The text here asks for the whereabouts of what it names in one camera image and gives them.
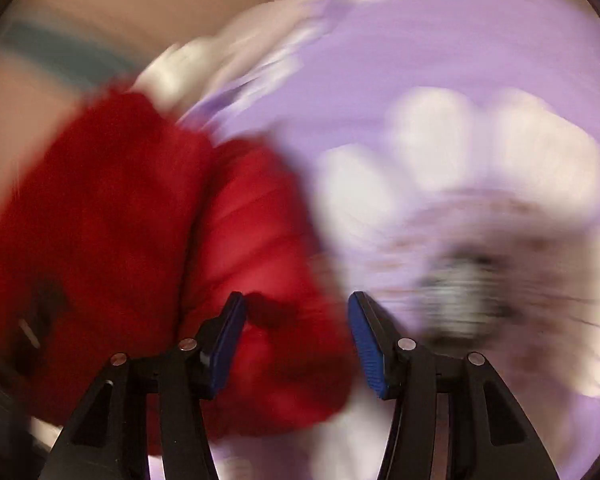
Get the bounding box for white fluffy blanket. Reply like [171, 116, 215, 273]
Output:
[132, 20, 301, 111]

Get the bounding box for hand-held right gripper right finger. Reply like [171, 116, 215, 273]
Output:
[347, 290, 561, 480]

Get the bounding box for red quilted jacket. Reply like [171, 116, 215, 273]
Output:
[0, 87, 361, 458]

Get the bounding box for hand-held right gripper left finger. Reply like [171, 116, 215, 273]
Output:
[39, 291, 247, 480]

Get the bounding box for purple floral bed sheet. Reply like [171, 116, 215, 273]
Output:
[145, 0, 600, 480]

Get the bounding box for teal curtain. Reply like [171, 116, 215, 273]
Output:
[0, 20, 141, 96]

